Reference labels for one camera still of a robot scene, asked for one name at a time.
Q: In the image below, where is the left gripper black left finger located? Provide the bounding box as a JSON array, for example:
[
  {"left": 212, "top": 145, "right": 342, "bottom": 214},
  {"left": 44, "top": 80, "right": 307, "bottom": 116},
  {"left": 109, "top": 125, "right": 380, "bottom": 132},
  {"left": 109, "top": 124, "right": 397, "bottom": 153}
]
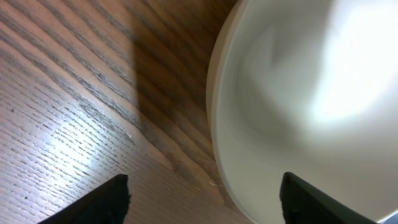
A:
[{"left": 40, "top": 174, "right": 131, "bottom": 224}]

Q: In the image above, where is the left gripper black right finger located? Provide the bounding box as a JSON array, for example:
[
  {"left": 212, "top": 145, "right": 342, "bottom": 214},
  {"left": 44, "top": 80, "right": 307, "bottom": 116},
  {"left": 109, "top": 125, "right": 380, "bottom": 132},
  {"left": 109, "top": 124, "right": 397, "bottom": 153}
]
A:
[{"left": 279, "top": 172, "right": 376, "bottom": 224}]

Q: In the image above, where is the cream beige bowl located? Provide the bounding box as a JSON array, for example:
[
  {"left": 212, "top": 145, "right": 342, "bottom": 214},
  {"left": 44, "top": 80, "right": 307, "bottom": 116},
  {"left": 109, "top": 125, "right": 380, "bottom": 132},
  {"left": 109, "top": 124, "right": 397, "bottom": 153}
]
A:
[{"left": 206, "top": 0, "right": 397, "bottom": 223}]

